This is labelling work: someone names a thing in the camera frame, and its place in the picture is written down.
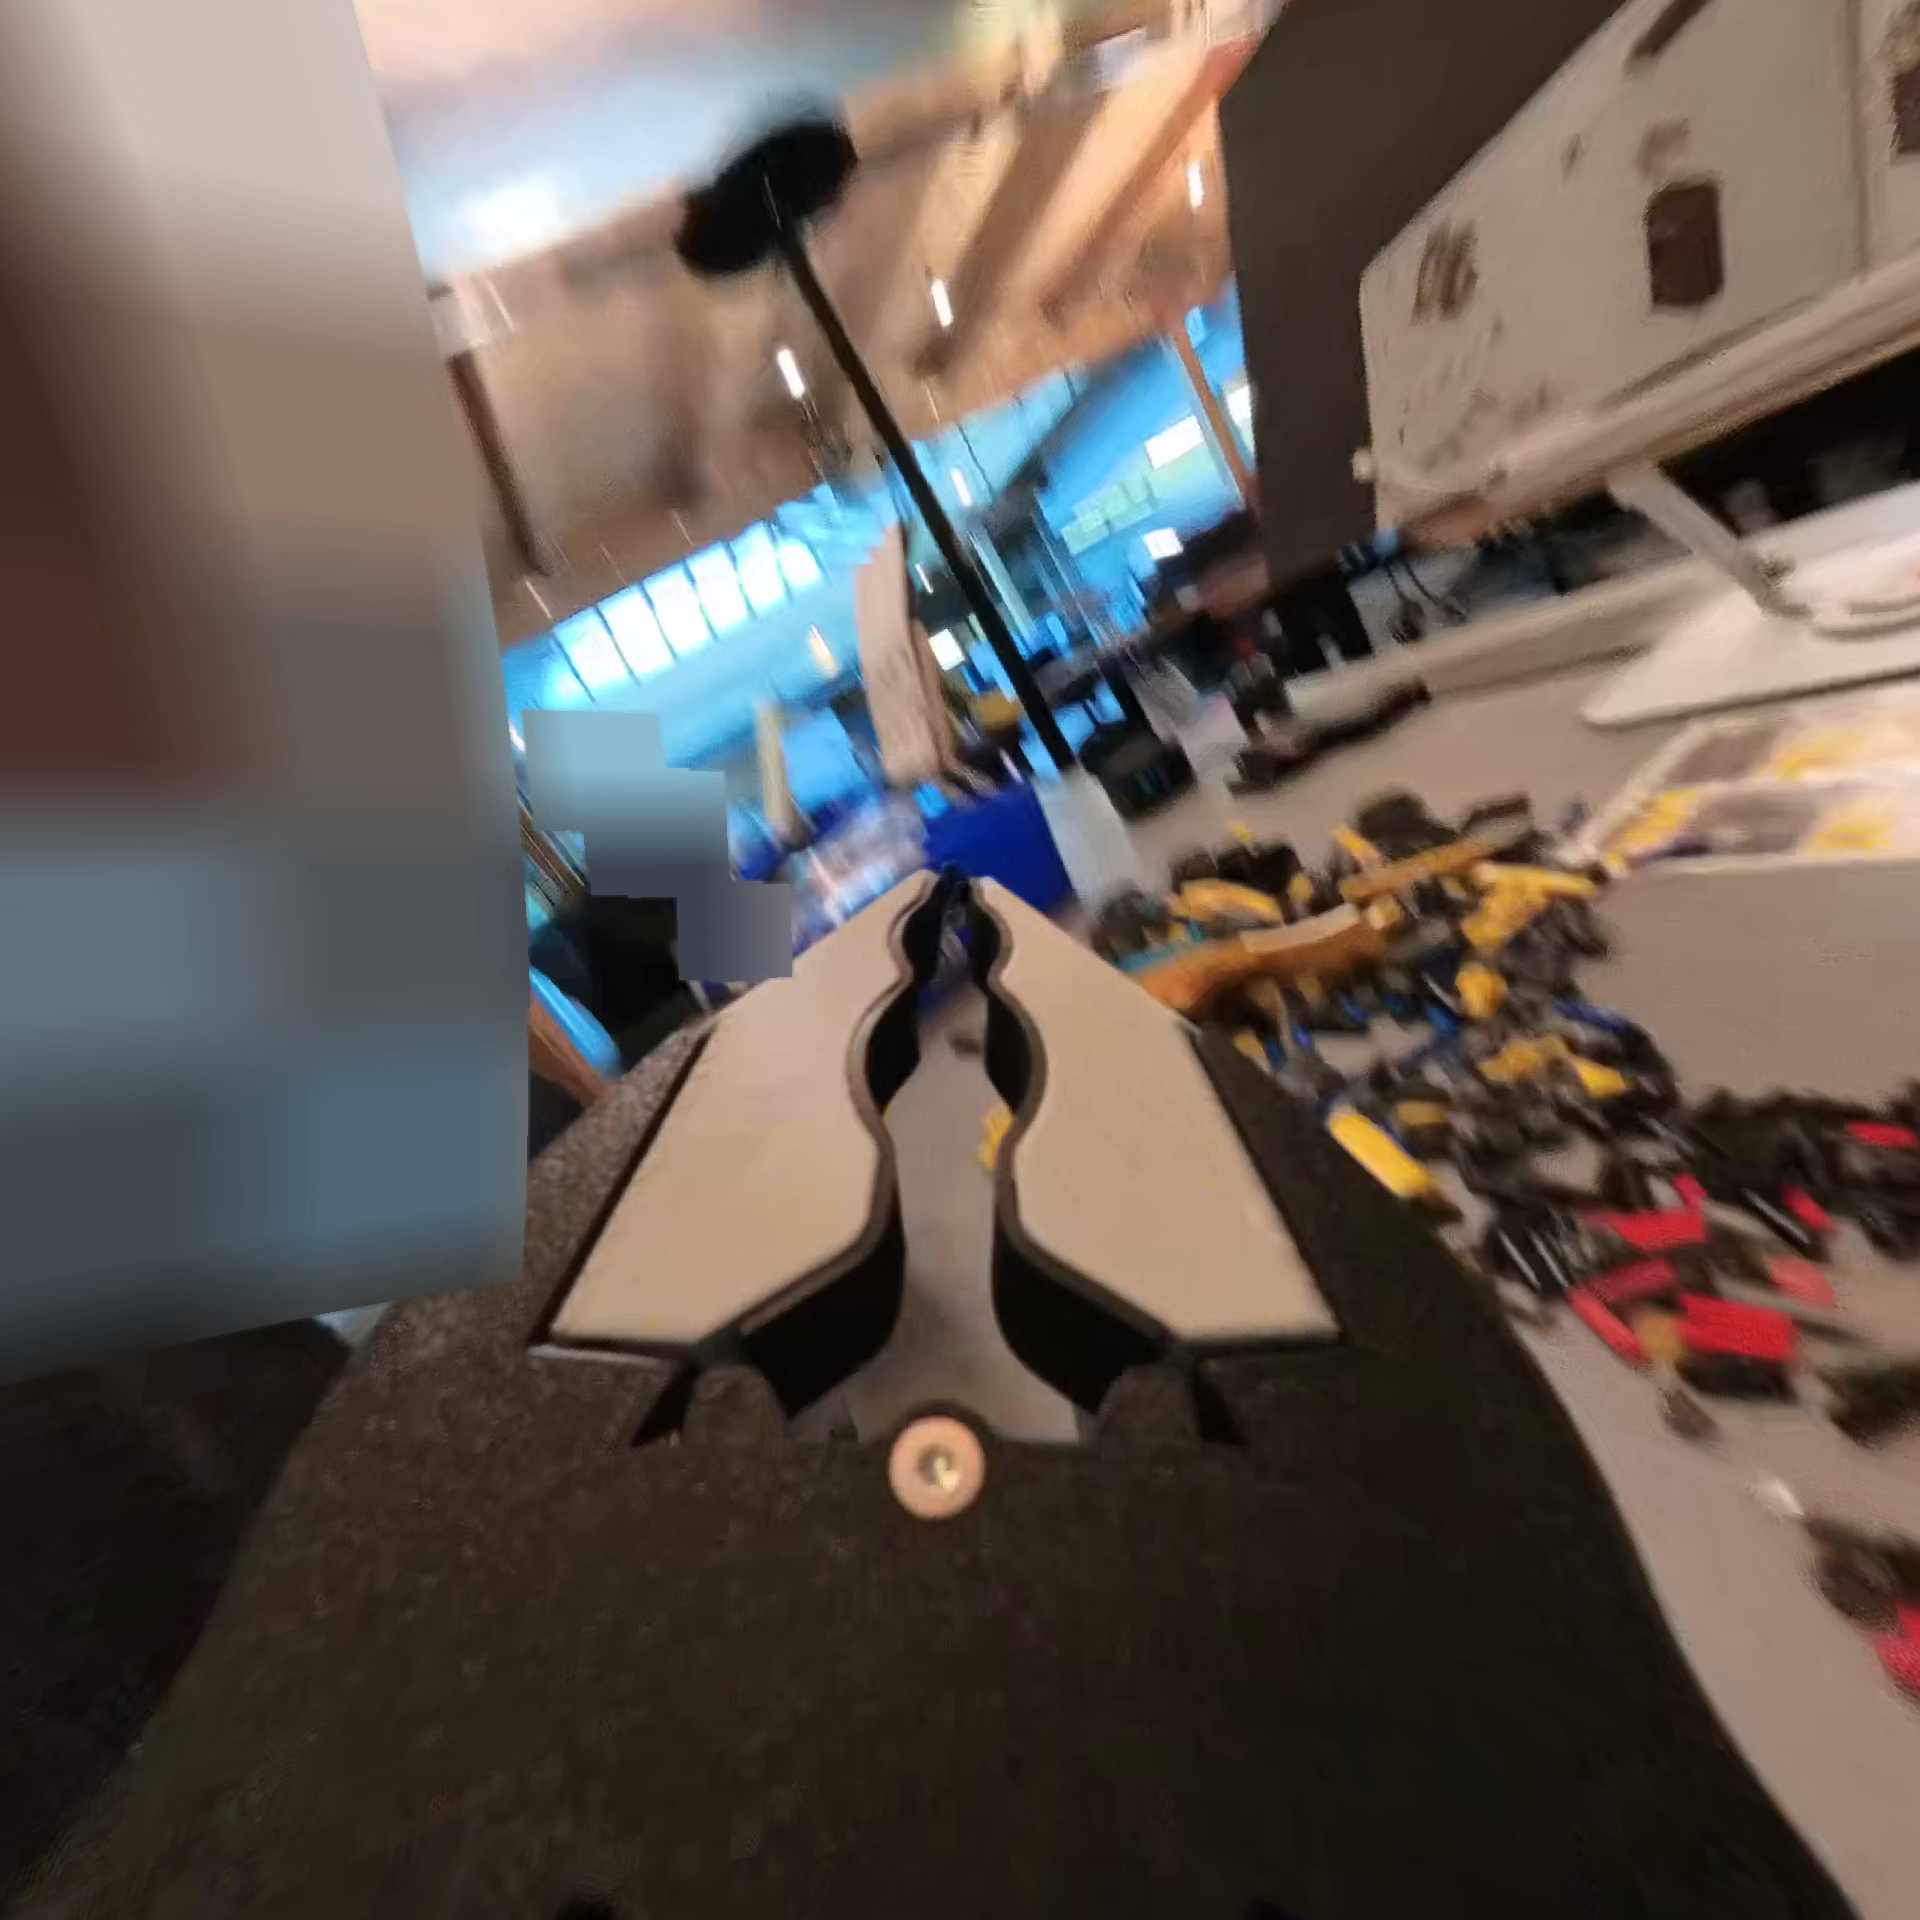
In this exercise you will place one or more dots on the white sign board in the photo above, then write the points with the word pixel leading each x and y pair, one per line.
pixel 902 662

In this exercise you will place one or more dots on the black disc stand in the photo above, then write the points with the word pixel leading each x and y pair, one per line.
pixel 764 188

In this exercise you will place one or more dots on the dark grey desk divider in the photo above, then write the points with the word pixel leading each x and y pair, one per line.
pixel 1306 300

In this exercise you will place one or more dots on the open instruction booklet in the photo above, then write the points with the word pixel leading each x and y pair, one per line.
pixel 1575 300

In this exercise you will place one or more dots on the blue storage bin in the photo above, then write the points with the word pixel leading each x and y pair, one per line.
pixel 1004 849

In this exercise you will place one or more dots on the yellow black sticker sheet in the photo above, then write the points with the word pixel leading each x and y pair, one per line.
pixel 1770 797

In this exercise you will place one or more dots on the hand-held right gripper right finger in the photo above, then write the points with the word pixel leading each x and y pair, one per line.
pixel 1156 1184

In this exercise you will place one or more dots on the pile of black red pins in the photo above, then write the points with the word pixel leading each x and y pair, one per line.
pixel 1724 1328

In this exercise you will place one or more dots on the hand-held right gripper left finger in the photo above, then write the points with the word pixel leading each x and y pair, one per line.
pixel 735 1184

